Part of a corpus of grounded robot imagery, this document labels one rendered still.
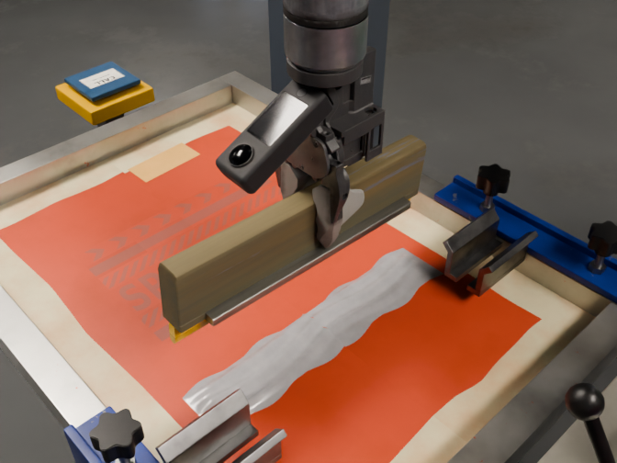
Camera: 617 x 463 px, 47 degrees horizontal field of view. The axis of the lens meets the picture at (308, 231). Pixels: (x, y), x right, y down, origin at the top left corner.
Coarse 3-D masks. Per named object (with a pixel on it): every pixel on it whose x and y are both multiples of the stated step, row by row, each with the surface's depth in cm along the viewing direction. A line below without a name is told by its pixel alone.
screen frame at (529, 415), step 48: (192, 96) 120; (240, 96) 122; (96, 144) 109; (0, 192) 102; (432, 192) 99; (0, 288) 85; (576, 288) 86; (0, 336) 79; (576, 336) 79; (48, 384) 74; (528, 384) 74; (480, 432) 70; (528, 432) 70
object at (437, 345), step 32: (224, 128) 119; (192, 160) 111; (160, 192) 105; (192, 192) 105; (384, 224) 99; (352, 256) 94; (288, 288) 90; (320, 288) 90; (448, 288) 90; (384, 320) 86; (416, 320) 86; (448, 320) 86; (480, 320) 86; (512, 320) 86; (352, 352) 82; (384, 352) 82; (416, 352) 82; (448, 352) 82; (480, 352) 82; (416, 384) 78; (448, 384) 78
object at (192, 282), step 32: (384, 160) 80; (416, 160) 83; (384, 192) 82; (416, 192) 87; (256, 224) 70; (288, 224) 72; (352, 224) 80; (192, 256) 66; (224, 256) 67; (256, 256) 71; (288, 256) 75; (160, 288) 67; (192, 288) 66; (224, 288) 70; (192, 320) 68
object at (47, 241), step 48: (96, 192) 105; (144, 192) 105; (48, 240) 97; (96, 240) 97; (96, 288) 90; (96, 336) 84; (144, 336) 84; (192, 336) 84; (240, 336) 84; (144, 384) 78; (192, 384) 78; (336, 384) 78; (384, 384) 78; (288, 432) 74; (336, 432) 74; (384, 432) 74
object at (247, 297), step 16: (400, 208) 84; (368, 224) 81; (336, 240) 79; (352, 240) 80; (304, 256) 76; (320, 256) 77; (288, 272) 74; (256, 288) 72; (272, 288) 73; (224, 304) 70; (240, 304) 70; (208, 320) 69; (224, 320) 70
